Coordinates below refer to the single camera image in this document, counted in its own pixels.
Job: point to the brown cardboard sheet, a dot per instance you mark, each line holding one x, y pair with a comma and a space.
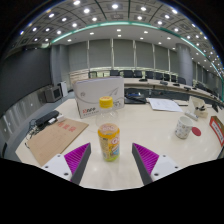
55, 138

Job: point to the black marker pen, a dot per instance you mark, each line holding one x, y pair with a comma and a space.
201, 108

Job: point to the large white cardboard box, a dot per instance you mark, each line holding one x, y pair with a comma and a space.
98, 96

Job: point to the row of black office chairs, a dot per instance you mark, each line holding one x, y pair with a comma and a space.
128, 73

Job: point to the white paper sheets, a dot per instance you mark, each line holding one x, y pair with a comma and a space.
164, 104

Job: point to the yellow-capped clear drink bottle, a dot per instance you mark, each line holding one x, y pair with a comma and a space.
109, 140

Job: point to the white patterned mug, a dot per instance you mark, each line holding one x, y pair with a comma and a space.
183, 127

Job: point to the white remote control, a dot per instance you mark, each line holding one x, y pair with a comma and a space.
191, 116

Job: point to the round ceiling lights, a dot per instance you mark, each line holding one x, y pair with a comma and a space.
115, 6

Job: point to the red and white carton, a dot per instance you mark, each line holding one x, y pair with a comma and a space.
217, 130

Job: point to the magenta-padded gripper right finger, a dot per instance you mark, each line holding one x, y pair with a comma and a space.
161, 165

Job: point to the flat round red coaster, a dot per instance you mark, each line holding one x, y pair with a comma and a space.
196, 131

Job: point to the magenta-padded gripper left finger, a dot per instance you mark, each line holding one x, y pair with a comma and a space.
61, 165

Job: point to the black bag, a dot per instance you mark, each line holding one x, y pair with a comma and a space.
135, 96

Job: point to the grey box monitor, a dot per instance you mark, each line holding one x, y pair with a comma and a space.
53, 94

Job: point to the black desk device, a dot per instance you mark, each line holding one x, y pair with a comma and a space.
46, 118

